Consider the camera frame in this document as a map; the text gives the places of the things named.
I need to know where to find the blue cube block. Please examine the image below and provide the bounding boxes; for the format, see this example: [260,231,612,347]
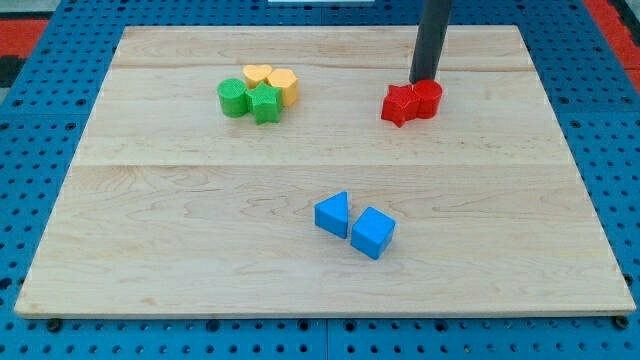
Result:
[350,207,396,260]

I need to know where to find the light wooden board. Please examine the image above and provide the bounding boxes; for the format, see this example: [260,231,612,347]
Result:
[15,25,636,319]

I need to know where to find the blue triangular prism block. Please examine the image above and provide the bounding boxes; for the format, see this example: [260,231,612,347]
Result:
[314,191,349,239]

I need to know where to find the green star block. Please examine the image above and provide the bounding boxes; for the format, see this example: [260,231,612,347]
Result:
[246,82,283,125]

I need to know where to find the yellow hexagon block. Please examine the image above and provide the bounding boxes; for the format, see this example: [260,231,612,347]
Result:
[267,68,299,107]

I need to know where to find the red star block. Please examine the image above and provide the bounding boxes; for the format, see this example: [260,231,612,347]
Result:
[381,85,421,128]

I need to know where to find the green cylinder block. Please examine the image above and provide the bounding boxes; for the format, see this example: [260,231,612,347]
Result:
[217,78,248,118]

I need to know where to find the yellow heart block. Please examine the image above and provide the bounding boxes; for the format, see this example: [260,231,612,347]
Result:
[242,64,273,89]

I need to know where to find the red cylinder block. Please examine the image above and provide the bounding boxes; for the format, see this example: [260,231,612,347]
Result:
[413,79,443,119]

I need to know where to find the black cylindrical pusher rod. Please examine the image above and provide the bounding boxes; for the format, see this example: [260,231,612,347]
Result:
[409,0,453,84]

